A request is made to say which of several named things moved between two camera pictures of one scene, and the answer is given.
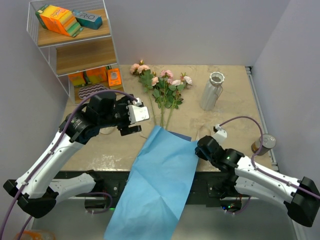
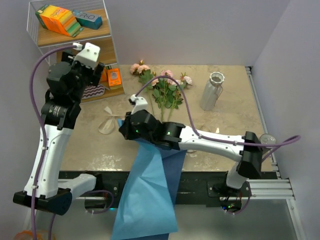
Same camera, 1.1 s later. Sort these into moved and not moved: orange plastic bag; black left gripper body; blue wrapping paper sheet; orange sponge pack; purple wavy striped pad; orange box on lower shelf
Moved: black left gripper body; blue wrapping paper sheet
Not moved: orange box on lower shelf; purple wavy striped pad; orange sponge pack; orange plastic bag
